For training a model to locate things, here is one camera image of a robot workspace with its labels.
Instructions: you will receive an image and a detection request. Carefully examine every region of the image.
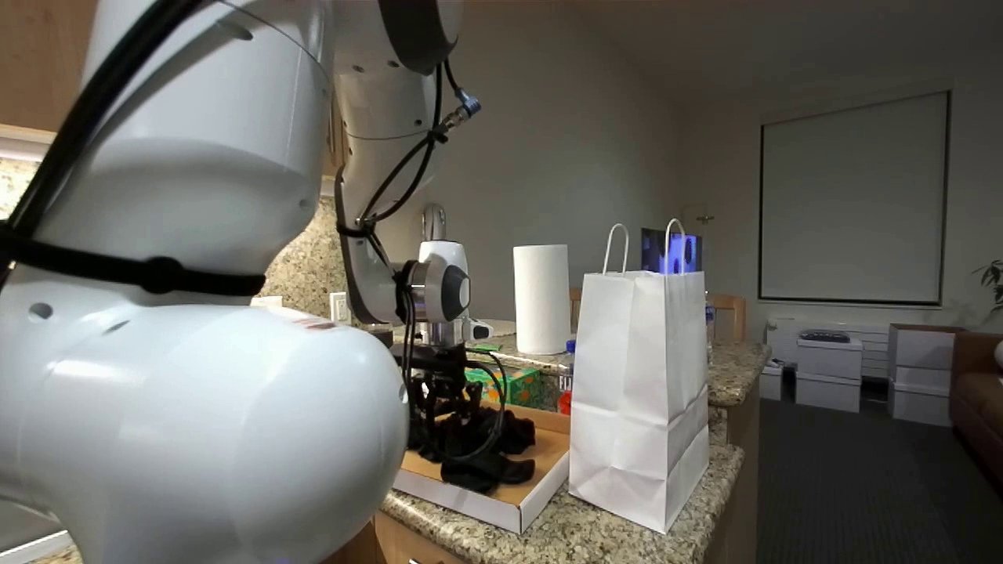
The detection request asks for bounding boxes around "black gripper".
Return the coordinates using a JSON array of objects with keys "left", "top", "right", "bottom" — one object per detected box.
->
[{"left": 402, "top": 346, "right": 483, "bottom": 421}]

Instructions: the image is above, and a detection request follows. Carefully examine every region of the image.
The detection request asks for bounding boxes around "black sock pile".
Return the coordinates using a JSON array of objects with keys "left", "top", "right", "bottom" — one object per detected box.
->
[{"left": 406, "top": 410, "right": 536, "bottom": 494}]

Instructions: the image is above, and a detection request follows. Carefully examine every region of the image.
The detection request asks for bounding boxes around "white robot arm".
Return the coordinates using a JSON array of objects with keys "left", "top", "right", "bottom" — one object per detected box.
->
[{"left": 0, "top": 0, "right": 467, "bottom": 564}]

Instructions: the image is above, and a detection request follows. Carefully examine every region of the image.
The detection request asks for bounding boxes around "white paper bag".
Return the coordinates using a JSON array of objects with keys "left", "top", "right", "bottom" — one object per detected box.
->
[{"left": 571, "top": 220, "right": 709, "bottom": 533}]

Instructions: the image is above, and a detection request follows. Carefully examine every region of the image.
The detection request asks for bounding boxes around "green tissue box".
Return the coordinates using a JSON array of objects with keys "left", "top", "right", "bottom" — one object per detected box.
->
[{"left": 501, "top": 367, "right": 558, "bottom": 410}]

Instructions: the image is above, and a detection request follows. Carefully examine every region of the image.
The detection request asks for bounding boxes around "cardboard tray box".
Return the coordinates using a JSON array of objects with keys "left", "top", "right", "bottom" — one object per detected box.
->
[{"left": 395, "top": 408, "right": 571, "bottom": 533}]

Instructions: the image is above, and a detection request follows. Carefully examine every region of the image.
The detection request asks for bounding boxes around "white paper towel roll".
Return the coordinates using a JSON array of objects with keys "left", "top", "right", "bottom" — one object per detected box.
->
[{"left": 515, "top": 244, "right": 571, "bottom": 355}]

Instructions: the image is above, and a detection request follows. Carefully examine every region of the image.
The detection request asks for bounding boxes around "white projector screen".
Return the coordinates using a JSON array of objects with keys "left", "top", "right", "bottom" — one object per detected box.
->
[{"left": 757, "top": 91, "right": 950, "bottom": 305}]

